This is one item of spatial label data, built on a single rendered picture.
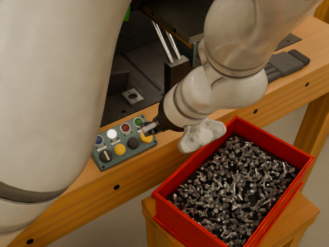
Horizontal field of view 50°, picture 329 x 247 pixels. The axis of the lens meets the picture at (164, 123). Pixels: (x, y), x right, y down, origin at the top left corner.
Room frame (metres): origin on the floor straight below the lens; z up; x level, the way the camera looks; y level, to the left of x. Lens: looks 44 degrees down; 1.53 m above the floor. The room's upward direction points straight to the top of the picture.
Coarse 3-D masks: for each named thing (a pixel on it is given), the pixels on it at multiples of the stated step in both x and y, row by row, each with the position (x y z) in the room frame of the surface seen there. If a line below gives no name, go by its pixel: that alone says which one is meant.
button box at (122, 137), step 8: (144, 120) 0.61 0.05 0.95; (112, 128) 0.57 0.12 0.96; (120, 128) 0.57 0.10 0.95; (136, 128) 0.58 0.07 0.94; (104, 136) 0.55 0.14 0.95; (120, 136) 0.56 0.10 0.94; (128, 136) 0.56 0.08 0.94; (136, 136) 0.57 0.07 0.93; (104, 144) 0.53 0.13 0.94; (112, 144) 0.54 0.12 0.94; (144, 144) 0.56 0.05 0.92; (152, 144) 0.56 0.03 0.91; (96, 152) 0.52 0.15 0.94; (112, 152) 0.52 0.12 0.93; (128, 152) 0.53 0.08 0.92; (136, 152) 0.53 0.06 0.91; (96, 160) 0.50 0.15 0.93; (112, 160) 0.51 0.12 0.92; (120, 160) 0.51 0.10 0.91; (104, 168) 0.49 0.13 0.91
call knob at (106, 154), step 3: (105, 150) 0.52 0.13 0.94; (108, 150) 0.52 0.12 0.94; (102, 153) 0.51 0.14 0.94; (105, 153) 0.51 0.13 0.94; (108, 153) 0.51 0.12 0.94; (111, 153) 0.51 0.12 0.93; (102, 156) 0.50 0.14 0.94; (105, 156) 0.50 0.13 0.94; (108, 156) 0.51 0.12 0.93; (111, 156) 0.51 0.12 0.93; (102, 159) 0.50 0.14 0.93; (105, 159) 0.50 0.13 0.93; (108, 159) 0.50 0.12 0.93
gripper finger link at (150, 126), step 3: (156, 120) 0.46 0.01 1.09; (147, 123) 0.47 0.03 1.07; (150, 123) 0.46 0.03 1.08; (153, 123) 0.46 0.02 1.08; (156, 123) 0.46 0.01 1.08; (144, 126) 0.46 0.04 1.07; (147, 126) 0.46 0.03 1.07; (150, 126) 0.46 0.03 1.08; (153, 126) 0.46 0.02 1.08; (141, 129) 0.46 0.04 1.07; (144, 129) 0.45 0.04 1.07; (147, 129) 0.45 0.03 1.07; (150, 129) 0.46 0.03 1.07; (144, 132) 0.45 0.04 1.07; (153, 132) 0.46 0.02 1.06
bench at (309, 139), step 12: (300, 24) 1.19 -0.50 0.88; (312, 24) 1.19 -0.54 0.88; (324, 24) 1.19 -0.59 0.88; (300, 36) 1.10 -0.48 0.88; (324, 96) 1.03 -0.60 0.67; (312, 108) 1.05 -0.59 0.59; (324, 108) 1.01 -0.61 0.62; (312, 120) 1.03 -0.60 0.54; (324, 120) 1.00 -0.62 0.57; (300, 132) 1.06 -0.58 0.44; (312, 132) 1.02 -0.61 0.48; (324, 132) 1.02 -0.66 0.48; (300, 144) 1.04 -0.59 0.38; (312, 144) 1.00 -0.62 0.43; (312, 168) 1.04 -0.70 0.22; (300, 192) 1.03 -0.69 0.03
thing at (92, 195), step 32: (320, 32) 1.09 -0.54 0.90; (320, 64) 0.90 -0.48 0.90; (288, 96) 0.82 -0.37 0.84; (320, 96) 0.93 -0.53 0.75; (128, 160) 0.52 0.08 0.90; (160, 160) 0.56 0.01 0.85; (64, 192) 0.44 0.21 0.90; (96, 192) 0.47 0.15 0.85; (128, 192) 0.51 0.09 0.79; (32, 224) 0.39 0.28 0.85; (64, 224) 0.42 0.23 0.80
